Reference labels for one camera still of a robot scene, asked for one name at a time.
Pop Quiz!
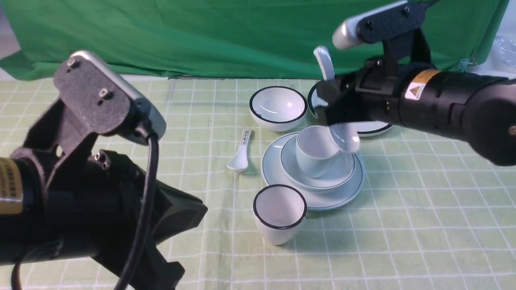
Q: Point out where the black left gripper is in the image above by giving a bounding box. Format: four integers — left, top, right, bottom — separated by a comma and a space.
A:
12, 99, 208, 290

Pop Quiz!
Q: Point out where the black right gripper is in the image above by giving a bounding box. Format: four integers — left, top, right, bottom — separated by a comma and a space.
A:
314, 60, 404, 126

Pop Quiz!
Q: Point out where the plain white spoon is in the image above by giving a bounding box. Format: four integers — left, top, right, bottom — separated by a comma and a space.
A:
312, 46, 361, 153

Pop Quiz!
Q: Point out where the pale blue cup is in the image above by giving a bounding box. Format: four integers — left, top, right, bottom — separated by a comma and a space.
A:
295, 125, 343, 178

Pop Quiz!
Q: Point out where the large pale blue plate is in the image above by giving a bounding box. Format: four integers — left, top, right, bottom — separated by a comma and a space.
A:
261, 132, 366, 211

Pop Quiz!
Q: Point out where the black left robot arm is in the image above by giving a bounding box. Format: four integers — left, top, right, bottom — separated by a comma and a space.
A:
1, 99, 208, 290

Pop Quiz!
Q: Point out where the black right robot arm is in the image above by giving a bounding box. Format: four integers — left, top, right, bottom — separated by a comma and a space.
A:
314, 60, 516, 166

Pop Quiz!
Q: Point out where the white plate black rim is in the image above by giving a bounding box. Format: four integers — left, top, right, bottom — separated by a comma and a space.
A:
307, 80, 393, 137

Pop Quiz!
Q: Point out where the white bowl black rim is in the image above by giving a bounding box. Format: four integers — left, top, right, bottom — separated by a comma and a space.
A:
249, 86, 308, 132

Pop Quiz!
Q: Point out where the metal clip on backdrop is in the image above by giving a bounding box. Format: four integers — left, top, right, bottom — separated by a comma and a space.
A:
457, 57, 477, 72

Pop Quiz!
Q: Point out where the green checkered tablecloth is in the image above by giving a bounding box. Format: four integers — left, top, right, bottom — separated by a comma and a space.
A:
0, 77, 516, 290

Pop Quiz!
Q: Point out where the clear plastic bag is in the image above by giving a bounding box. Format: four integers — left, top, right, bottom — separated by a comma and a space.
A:
491, 35, 516, 73

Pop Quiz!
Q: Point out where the white cup black rim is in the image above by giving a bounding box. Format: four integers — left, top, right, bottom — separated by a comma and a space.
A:
252, 184, 308, 245

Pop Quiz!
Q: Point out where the white spoon with label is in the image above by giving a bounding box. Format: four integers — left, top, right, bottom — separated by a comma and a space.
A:
227, 129, 252, 172

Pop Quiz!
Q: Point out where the green backdrop cloth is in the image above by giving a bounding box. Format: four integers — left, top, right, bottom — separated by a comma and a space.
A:
1, 0, 389, 81

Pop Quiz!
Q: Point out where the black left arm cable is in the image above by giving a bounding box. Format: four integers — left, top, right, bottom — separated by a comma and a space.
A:
10, 121, 160, 290

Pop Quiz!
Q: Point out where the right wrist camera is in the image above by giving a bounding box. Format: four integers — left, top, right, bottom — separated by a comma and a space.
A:
332, 0, 437, 51

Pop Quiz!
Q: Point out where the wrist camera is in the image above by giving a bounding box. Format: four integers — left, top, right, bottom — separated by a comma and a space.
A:
332, 0, 437, 51
53, 51, 166, 146

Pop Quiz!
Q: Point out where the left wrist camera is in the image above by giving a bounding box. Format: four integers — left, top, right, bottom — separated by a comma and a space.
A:
53, 51, 166, 146

